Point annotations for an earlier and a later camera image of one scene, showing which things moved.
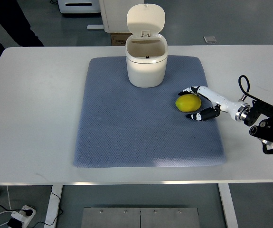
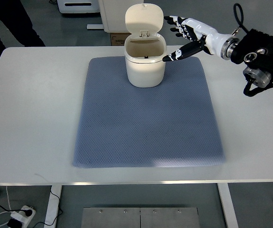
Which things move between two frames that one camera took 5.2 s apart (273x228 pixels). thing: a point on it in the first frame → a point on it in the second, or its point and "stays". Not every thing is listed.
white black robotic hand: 239,111 → 201,35
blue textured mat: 120,125 stays
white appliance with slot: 79,6 stays
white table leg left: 53,206 stays
